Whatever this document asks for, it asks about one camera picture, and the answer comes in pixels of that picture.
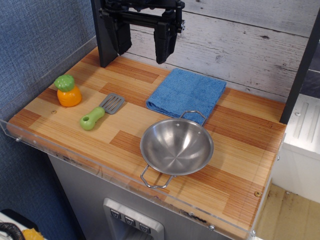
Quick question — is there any grey toy fridge cabinet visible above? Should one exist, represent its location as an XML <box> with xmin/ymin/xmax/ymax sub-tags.
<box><xmin>47</xmin><ymin>153</ymin><xmax>241</xmax><ymax>240</ymax></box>

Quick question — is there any orange toy carrot green top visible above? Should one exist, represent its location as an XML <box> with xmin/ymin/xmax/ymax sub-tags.
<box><xmin>54</xmin><ymin>74</ymin><xmax>82</xmax><ymax>107</ymax></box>

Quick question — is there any dark grey right post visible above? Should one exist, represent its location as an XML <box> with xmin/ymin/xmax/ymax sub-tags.
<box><xmin>279</xmin><ymin>10</ymin><xmax>320</xmax><ymax>125</ymax></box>

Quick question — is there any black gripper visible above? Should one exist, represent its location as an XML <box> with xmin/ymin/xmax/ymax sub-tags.
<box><xmin>99</xmin><ymin>0</ymin><xmax>185</xmax><ymax>64</ymax></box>

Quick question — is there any white side cabinet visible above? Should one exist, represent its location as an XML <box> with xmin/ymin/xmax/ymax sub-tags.
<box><xmin>271</xmin><ymin>94</ymin><xmax>320</xmax><ymax>203</ymax></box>

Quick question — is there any clear acrylic table guard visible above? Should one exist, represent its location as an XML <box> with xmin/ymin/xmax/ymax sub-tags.
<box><xmin>1</xmin><ymin>40</ymin><xmax>285</xmax><ymax>240</ymax></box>

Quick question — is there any green handled grey toy spatula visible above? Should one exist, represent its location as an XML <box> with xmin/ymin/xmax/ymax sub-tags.
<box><xmin>79</xmin><ymin>93</ymin><xmax>125</xmax><ymax>131</ymax></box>

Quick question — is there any yellow object bottom left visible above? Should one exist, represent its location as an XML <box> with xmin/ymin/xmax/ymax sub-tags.
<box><xmin>22</xmin><ymin>228</ymin><xmax>45</xmax><ymax>240</ymax></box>

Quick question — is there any blue folded towel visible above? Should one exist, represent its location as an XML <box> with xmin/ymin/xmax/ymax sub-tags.
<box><xmin>146</xmin><ymin>68</ymin><xmax>227</xmax><ymax>125</ymax></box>

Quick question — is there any steel bowl with wire handles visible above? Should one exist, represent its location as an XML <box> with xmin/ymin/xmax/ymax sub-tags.
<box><xmin>139</xmin><ymin>110</ymin><xmax>214</xmax><ymax>189</ymax></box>

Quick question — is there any silver dispenser button panel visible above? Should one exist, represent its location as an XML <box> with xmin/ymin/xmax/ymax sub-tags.
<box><xmin>103</xmin><ymin>198</ymin><xmax>165</xmax><ymax>240</ymax></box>

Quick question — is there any black braided cable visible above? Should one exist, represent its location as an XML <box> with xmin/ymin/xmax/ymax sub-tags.
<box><xmin>0</xmin><ymin>221</ymin><xmax>23</xmax><ymax>240</ymax></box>

